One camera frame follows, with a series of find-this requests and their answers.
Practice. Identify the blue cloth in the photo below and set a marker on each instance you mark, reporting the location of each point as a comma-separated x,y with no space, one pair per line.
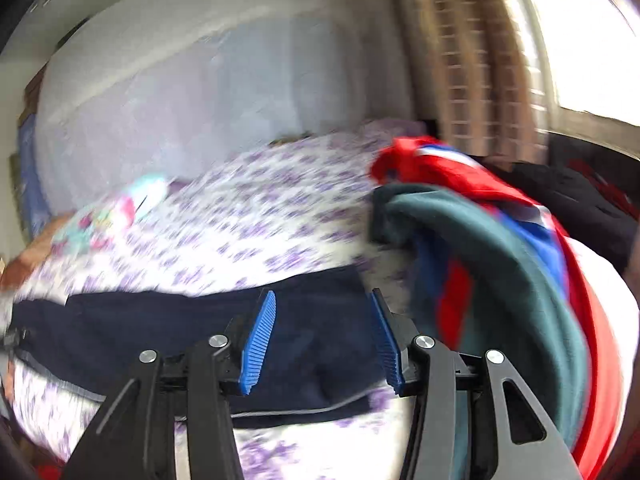
30,175

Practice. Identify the navy blue pants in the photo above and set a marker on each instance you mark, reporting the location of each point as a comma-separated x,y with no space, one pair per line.
150,320

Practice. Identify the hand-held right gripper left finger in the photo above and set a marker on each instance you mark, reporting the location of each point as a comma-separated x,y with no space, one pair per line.
257,345

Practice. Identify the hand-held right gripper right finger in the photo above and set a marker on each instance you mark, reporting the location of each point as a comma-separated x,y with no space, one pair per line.
387,345

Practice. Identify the purple floral bedsheet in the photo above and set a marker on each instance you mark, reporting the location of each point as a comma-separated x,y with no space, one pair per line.
240,220

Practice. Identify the bright window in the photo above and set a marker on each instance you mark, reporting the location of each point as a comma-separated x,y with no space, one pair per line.
590,35

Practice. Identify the wooden headboard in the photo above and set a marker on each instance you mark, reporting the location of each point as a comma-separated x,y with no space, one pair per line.
30,255

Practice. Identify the black garment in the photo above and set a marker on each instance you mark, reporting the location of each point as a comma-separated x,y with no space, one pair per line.
575,200

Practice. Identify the brick pattern curtain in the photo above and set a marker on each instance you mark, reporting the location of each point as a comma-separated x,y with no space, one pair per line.
465,60

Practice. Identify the red and blue garment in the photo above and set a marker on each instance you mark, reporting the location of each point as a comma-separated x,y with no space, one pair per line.
595,320

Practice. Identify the dark green garment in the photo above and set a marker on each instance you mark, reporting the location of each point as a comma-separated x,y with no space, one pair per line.
500,270

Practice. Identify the floral rolled pillow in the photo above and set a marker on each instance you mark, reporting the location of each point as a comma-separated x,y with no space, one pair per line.
105,220

